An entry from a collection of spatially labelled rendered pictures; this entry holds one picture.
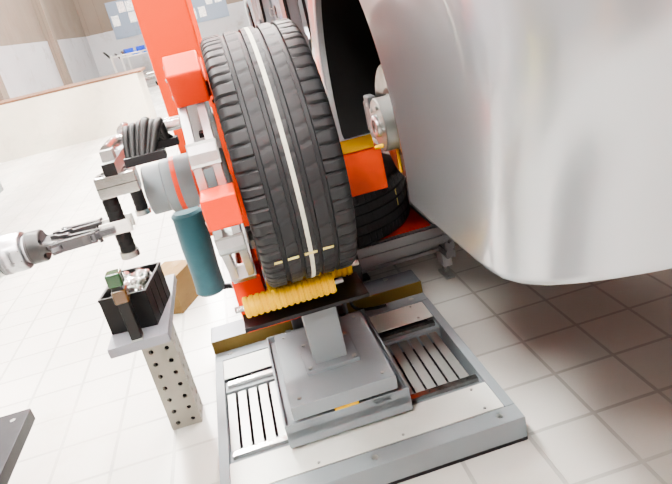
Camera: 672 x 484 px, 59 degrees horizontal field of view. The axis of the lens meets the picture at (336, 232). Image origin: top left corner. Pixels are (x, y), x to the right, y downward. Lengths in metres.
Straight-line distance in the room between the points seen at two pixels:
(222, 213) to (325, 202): 0.22
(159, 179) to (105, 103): 7.90
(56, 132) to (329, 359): 8.16
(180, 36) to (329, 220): 0.94
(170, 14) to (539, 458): 1.67
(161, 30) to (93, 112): 7.47
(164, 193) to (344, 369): 0.70
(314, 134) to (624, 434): 1.13
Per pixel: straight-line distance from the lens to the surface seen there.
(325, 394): 1.68
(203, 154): 1.31
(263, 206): 1.28
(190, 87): 1.35
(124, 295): 1.71
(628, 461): 1.75
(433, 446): 1.68
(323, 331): 1.74
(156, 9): 2.04
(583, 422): 1.85
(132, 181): 1.41
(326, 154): 1.28
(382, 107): 1.64
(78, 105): 9.50
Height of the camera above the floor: 1.21
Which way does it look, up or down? 21 degrees down
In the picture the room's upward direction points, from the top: 13 degrees counter-clockwise
